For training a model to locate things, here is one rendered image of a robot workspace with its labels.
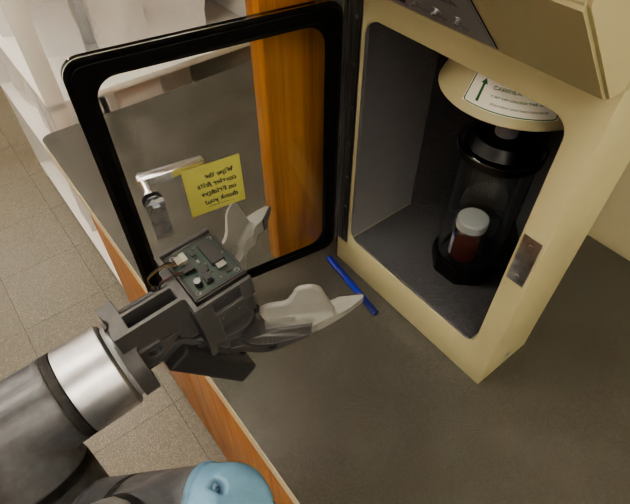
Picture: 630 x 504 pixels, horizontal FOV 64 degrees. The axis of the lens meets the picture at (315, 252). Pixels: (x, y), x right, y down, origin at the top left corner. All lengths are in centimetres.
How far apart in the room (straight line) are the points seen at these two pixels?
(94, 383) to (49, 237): 212
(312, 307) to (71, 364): 19
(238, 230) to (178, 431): 135
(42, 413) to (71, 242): 205
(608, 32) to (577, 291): 64
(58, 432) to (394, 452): 44
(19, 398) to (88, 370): 5
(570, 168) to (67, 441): 47
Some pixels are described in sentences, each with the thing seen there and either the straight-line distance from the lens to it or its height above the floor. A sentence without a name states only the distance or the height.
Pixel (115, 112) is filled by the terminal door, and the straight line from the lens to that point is 57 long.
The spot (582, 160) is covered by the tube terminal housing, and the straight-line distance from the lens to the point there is 50.
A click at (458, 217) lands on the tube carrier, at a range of 71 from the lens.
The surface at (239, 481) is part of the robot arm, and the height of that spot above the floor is 128.
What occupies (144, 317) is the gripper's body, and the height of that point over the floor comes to 128.
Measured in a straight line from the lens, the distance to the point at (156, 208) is 63.
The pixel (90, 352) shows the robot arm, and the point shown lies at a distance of 42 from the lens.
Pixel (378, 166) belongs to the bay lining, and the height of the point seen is 114.
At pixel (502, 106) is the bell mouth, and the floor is 134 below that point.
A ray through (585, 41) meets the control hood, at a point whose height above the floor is 147.
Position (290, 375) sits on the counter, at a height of 94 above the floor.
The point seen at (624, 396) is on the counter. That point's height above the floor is 94.
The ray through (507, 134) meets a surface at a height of 126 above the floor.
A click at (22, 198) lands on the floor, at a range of 279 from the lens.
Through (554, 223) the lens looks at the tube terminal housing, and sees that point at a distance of 55.
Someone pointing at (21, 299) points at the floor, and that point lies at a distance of 232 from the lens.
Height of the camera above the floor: 161
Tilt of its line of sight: 48 degrees down
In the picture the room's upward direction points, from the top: straight up
